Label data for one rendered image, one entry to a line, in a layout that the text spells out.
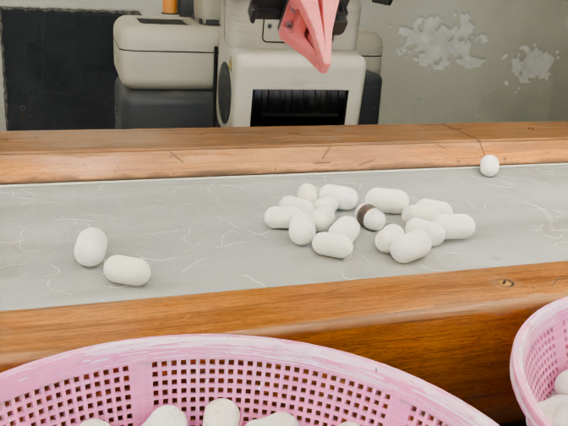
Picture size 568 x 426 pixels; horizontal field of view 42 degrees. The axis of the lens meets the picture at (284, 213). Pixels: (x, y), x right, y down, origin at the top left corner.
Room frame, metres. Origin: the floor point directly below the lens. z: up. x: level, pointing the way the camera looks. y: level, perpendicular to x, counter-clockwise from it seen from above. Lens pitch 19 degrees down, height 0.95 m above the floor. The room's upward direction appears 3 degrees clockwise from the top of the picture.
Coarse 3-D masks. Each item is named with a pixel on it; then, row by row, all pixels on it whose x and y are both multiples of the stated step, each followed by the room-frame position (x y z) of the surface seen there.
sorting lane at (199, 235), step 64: (0, 192) 0.62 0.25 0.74; (64, 192) 0.63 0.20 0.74; (128, 192) 0.64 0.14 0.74; (192, 192) 0.65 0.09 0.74; (256, 192) 0.66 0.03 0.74; (448, 192) 0.70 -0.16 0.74; (512, 192) 0.71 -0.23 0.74; (0, 256) 0.48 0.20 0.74; (64, 256) 0.49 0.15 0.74; (128, 256) 0.49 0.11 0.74; (192, 256) 0.50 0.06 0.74; (256, 256) 0.51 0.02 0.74; (320, 256) 0.51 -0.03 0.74; (384, 256) 0.52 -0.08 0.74; (448, 256) 0.53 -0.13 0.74; (512, 256) 0.54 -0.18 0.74
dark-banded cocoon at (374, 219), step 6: (372, 210) 0.57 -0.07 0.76; (378, 210) 0.57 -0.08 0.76; (366, 216) 0.57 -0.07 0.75; (372, 216) 0.57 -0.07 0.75; (378, 216) 0.57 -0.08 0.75; (384, 216) 0.57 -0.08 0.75; (366, 222) 0.57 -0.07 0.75; (372, 222) 0.57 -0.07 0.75; (378, 222) 0.57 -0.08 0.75; (384, 222) 0.57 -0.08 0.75; (372, 228) 0.57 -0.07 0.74; (378, 228) 0.57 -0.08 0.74
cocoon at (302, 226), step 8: (296, 216) 0.54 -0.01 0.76; (304, 216) 0.54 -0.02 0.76; (312, 216) 0.55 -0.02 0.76; (296, 224) 0.53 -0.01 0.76; (304, 224) 0.53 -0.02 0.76; (312, 224) 0.53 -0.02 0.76; (296, 232) 0.53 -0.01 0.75; (304, 232) 0.53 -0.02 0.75; (312, 232) 0.53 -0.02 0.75; (296, 240) 0.53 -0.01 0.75; (304, 240) 0.53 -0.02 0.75; (312, 240) 0.53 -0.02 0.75
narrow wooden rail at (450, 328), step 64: (0, 320) 0.34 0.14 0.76; (64, 320) 0.34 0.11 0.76; (128, 320) 0.35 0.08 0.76; (192, 320) 0.35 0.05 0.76; (256, 320) 0.36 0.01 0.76; (320, 320) 0.36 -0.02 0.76; (384, 320) 0.37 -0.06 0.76; (448, 320) 0.38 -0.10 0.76; (512, 320) 0.40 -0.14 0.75; (64, 384) 0.31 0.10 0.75; (256, 384) 0.34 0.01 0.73; (448, 384) 0.39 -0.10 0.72
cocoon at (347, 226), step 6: (342, 216) 0.55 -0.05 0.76; (348, 216) 0.55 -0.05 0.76; (336, 222) 0.54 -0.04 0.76; (342, 222) 0.53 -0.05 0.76; (348, 222) 0.54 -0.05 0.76; (354, 222) 0.54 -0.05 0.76; (330, 228) 0.53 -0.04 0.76; (336, 228) 0.53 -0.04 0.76; (342, 228) 0.53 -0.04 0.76; (348, 228) 0.53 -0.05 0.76; (354, 228) 0.53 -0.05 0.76; (342, 234) 0.52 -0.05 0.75; (348, 234) 0.53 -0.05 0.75; (354, 234) 0.53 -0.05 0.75
